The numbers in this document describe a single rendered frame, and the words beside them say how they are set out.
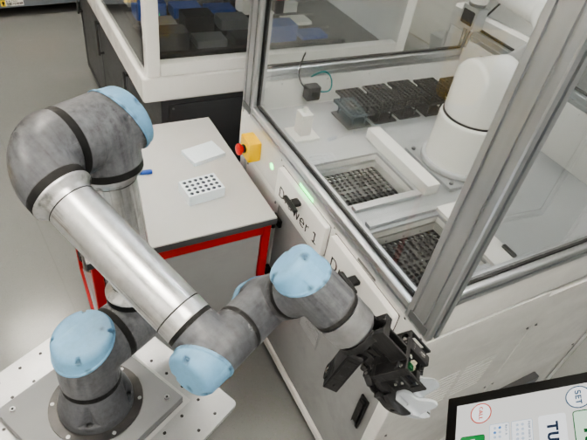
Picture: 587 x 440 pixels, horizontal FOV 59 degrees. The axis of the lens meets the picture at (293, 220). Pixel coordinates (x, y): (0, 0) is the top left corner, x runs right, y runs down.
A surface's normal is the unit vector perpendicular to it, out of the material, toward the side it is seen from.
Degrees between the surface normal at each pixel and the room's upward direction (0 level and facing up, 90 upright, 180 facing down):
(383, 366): 50
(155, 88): 90
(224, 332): 17
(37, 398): 3
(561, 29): 90
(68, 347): 6
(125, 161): 81
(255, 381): 0
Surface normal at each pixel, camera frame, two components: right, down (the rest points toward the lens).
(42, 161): 0.22, -0.38
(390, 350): -0.29, 0.61
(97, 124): 0.69, -0.18
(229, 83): 0.46, 0.64
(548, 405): -0.64, -0.70
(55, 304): 0.14, -0.73
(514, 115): -0.88, 0.22
